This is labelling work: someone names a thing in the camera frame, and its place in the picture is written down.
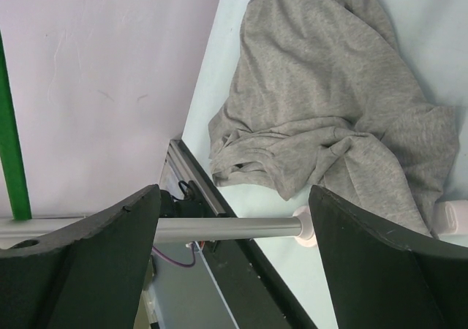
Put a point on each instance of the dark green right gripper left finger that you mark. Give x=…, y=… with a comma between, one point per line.
x=88, y=274

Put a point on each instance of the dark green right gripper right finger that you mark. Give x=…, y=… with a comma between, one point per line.
x=383, y=275

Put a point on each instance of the green plastic hanger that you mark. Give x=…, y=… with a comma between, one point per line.
x=11, y=156

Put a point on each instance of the grey t shirt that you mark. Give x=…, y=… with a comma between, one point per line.
x=321, y=96

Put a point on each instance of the white clothes rack with poles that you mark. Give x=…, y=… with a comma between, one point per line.
x=450, y=218

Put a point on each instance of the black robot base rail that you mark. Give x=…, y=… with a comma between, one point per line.
x=254, y=291

